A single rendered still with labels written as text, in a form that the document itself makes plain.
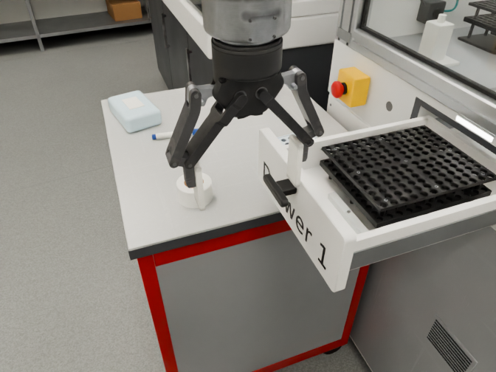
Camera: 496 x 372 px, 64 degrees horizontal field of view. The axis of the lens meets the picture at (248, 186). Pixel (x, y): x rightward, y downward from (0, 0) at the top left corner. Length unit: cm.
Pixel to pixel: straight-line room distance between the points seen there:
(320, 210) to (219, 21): 28
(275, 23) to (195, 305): 68
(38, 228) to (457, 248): 172
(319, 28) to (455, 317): 98
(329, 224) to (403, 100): 44
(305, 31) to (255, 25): 106
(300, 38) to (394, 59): 59
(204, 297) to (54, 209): 134
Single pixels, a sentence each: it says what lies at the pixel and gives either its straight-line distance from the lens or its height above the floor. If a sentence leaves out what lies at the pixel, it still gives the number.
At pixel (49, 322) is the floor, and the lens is 169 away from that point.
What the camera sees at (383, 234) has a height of 89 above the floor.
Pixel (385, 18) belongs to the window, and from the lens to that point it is 97.
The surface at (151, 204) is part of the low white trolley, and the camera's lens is 82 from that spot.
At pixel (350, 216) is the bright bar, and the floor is 85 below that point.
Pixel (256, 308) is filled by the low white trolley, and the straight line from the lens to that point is 102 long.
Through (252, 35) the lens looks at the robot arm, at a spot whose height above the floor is 116.
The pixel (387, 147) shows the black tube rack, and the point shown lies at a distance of 75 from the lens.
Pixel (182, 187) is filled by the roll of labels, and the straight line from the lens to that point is 79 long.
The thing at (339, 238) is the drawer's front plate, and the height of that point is 92.
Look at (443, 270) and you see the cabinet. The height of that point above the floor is 63.
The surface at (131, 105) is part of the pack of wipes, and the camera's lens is 109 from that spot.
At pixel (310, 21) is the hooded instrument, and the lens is 145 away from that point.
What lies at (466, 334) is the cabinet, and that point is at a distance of 97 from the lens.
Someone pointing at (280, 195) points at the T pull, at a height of 91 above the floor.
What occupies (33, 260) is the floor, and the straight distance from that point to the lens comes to 192.
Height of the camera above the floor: 128
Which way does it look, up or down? 38 degrees down
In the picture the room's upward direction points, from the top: straight up
